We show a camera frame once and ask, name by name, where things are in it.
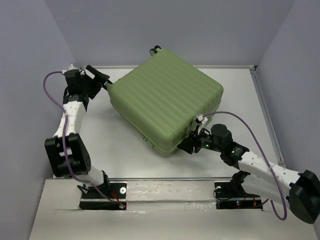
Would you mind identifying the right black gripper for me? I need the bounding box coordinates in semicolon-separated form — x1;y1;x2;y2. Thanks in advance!
176;125;223;154

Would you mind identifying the green hard-shell suitcase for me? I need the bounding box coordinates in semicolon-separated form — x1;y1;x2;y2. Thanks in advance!
107;45;224;158

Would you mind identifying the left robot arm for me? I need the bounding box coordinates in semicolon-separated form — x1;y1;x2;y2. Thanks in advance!
44;64;111;199

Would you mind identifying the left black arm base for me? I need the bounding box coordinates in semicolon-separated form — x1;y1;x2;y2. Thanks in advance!
77;181;127;211

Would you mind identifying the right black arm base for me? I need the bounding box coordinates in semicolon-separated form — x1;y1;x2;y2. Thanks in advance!
212;181;263;210

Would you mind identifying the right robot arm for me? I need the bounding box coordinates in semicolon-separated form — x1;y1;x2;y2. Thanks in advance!
177;124;320;224

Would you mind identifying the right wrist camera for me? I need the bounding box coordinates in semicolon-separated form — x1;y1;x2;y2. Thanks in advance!
194;114;209;128

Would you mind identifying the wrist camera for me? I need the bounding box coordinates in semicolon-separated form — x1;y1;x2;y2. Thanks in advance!
67;63;78;71
194;114;209;128

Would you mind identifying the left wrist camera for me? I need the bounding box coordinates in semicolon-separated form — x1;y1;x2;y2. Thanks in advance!
67;63;78;71

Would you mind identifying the aluminium table rail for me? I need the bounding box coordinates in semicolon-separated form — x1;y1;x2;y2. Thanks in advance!
249;65;285;166

